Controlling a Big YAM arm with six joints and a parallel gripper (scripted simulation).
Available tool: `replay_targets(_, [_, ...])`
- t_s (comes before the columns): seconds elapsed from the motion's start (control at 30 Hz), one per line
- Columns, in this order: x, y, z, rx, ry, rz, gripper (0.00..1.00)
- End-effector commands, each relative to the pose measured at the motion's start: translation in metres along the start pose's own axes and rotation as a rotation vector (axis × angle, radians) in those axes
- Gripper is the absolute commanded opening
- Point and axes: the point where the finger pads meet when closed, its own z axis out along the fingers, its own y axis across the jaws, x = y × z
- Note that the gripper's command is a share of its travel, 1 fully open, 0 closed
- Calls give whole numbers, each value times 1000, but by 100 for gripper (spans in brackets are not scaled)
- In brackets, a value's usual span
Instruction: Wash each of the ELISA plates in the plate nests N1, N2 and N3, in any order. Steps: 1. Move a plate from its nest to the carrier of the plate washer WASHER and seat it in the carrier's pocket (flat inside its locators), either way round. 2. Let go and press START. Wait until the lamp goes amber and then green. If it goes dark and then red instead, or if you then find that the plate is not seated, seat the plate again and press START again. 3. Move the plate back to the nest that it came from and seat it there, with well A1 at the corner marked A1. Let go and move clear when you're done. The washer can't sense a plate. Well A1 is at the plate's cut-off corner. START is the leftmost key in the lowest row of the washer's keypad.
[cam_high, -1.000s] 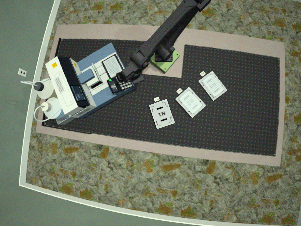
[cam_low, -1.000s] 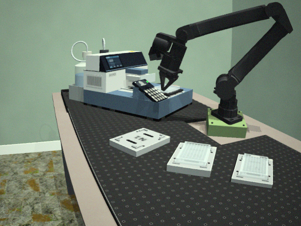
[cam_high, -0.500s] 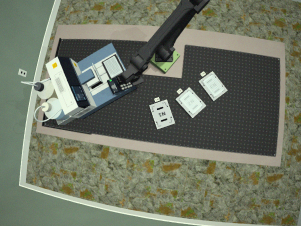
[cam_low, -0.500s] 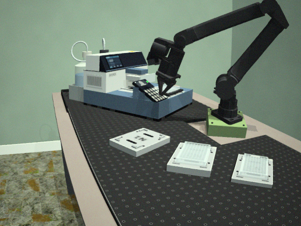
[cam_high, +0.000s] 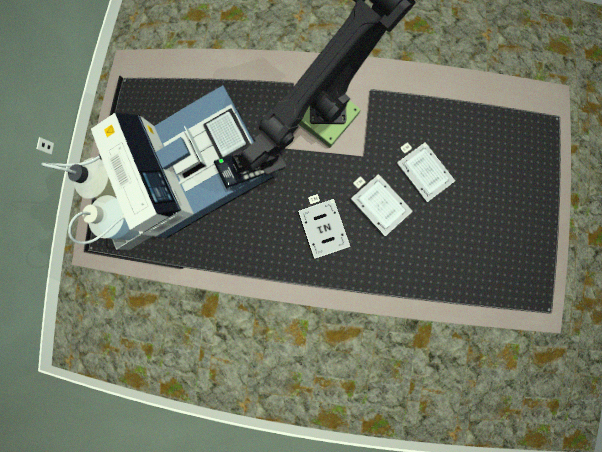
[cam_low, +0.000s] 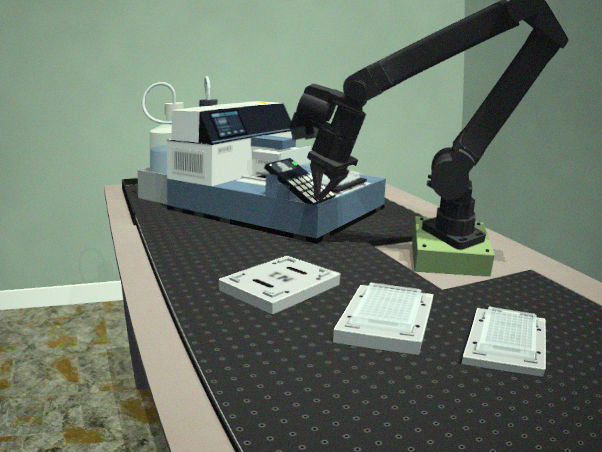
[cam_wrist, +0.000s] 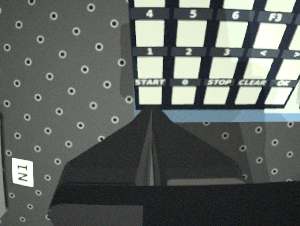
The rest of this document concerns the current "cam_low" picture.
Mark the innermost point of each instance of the white plastic bottle with dark cap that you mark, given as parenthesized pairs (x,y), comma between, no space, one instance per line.
(206,102)

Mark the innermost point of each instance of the white flexible hose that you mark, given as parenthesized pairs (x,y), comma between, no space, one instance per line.
(144,96)

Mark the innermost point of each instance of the white microplate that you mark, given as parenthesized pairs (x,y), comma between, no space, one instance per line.
(352,176)
(509,333)
(387,308)

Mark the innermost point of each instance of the white flexible tube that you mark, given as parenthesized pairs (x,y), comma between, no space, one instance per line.
(207,87)

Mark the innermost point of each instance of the blue and white plate washer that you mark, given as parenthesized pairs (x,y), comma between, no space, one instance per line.
(213,172)

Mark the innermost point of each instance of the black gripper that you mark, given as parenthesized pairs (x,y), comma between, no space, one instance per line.
(335,164)

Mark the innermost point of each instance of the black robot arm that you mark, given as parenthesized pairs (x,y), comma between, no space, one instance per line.
(455,219)

